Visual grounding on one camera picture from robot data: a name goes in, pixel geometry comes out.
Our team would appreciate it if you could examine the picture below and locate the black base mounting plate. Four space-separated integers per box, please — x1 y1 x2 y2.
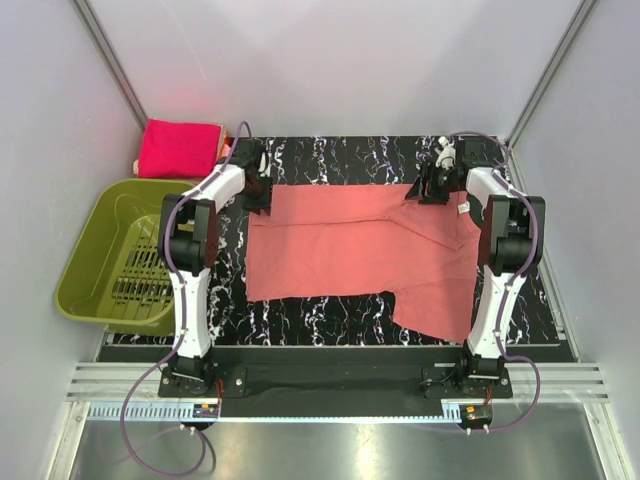
159 346 513 422

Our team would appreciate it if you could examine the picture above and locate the aluminium frame rail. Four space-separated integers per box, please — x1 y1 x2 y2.
70 0 149 130

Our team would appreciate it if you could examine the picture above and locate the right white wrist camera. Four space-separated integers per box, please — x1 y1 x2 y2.
435 136 456 171

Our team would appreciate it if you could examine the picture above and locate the salmon pink t shirt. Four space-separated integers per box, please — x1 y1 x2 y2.
246 184 480 343

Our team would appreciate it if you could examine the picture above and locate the folded magenta t shirt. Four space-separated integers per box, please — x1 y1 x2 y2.
137 118 224 180

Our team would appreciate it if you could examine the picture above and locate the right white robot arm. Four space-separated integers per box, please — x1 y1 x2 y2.
406 132 546 400

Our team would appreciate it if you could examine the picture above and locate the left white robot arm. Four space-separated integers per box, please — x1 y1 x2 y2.
157 139 273 396

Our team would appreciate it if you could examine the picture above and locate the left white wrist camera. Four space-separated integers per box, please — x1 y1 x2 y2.
257 152 271 177

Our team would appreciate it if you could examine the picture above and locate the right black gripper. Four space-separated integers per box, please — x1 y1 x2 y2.
404 160 460 206

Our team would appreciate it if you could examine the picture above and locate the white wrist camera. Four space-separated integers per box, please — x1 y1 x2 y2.
435 136 456 171
257 152 271 177

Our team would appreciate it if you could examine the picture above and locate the stack of folded shirts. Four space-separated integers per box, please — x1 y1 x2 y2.
132 118 234 181

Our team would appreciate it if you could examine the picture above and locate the olive green plastic basket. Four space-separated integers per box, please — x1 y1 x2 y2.
55 178 192 336

